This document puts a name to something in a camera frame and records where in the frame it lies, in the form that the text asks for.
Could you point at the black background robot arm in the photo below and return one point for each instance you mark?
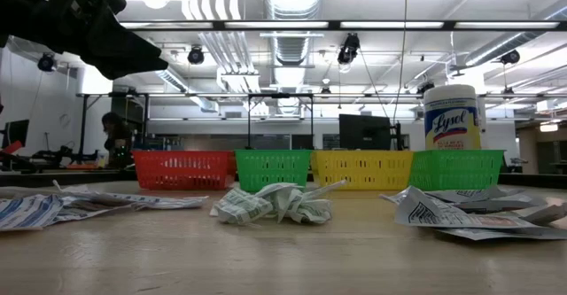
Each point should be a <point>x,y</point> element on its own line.
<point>86,157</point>
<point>53,155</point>

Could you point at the black computer monitor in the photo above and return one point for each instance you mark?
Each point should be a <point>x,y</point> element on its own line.
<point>15,133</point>
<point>363,131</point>

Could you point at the Lysol wipes canister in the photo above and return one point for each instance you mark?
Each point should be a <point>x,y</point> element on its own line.
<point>452,122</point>

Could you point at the yellow plastic basket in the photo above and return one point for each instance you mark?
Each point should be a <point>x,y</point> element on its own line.
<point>363,171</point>

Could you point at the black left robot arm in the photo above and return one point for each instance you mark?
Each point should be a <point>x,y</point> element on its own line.
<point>22,11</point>

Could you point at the red plastic basket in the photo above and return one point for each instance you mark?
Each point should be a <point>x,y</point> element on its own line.
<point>177,171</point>

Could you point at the person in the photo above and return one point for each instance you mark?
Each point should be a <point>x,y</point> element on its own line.
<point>116,140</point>

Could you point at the orange strip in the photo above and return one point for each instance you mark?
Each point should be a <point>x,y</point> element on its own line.
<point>82,167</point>

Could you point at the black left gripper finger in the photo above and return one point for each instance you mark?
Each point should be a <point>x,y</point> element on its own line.
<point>119,71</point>
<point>119,47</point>

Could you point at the green plastic basket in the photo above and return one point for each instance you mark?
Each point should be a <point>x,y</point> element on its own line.
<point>272,168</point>
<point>456,171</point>

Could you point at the black table edge rail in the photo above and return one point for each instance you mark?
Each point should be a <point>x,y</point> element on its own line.
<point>66,179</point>

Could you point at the silver ventilation duct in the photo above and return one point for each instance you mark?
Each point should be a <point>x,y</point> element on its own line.
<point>292,2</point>

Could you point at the black hanging lamp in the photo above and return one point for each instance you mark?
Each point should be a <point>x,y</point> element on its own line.
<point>426,87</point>

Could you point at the black overhead frame beam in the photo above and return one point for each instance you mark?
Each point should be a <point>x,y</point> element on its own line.
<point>334,25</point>

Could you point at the black background workstation frame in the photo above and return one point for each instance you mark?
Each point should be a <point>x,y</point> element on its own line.
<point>83,126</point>

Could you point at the red flat object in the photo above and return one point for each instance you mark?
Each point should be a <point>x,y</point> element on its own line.
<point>12,148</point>

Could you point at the black hanging camera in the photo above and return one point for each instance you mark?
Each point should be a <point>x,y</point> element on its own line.
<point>350,47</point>
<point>46,62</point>
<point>196,56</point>
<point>510,57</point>

